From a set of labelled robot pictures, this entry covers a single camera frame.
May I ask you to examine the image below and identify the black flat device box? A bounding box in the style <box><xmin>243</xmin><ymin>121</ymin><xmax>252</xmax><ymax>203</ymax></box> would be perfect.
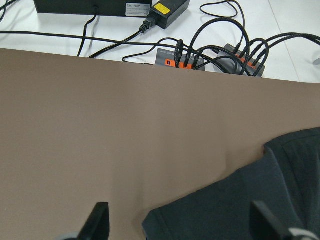
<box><xmin>33</xmin><ymin>0</ymin><xmax>153</xmax><ymax>18</ymax></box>

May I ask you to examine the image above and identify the orange black usb hub near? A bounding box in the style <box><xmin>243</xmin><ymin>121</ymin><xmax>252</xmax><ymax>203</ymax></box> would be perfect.
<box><xmin>155</xmin><ymin>48</ymin><xmax>206</xmax><ymax>71</ymax></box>

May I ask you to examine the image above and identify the orange black usb hub far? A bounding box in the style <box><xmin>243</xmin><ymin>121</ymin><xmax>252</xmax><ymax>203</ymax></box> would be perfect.
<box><xmin>216</xmin><ymin>43</ymin><xmax>266</xmax><ymax>78</ymax></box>

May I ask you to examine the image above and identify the black power adapter yellow label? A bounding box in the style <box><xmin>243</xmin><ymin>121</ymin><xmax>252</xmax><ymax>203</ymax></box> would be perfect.
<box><xmin>139</xmin><ymin>0</ymin><xmax>190</xmax><ymax>33</ymax></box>

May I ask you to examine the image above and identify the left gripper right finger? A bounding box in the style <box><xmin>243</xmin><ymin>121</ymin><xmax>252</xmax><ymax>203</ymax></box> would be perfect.
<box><xmin>250</xmin><ymin>200</ymin><xmax>292</xmax><ymax>240</ymax></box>

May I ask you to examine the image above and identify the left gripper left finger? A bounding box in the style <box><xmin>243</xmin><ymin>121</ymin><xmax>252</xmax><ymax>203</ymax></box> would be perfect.
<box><xmin>76</xmin><ymin>202</ymin><xmax>110</xmax><ymax>240</ymax></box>

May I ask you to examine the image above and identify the black graphic t-shirt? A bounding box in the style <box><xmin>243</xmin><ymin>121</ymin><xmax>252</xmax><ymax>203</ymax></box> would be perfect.
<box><xmin>142</xmin><ymin>128</ymin><xmax>320</xmax><ymax>240</ymax></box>

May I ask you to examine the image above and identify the orange black usb hub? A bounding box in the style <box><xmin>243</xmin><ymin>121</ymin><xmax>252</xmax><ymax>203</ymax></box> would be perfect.
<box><xmin>216</xmin><ymin>43</ymin><xmax>266</xmax><ymax>78</ymax></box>
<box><xmin>155</xmin><ymin>48</ymin><xmax>206</xmax><ymax>71</ymax></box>

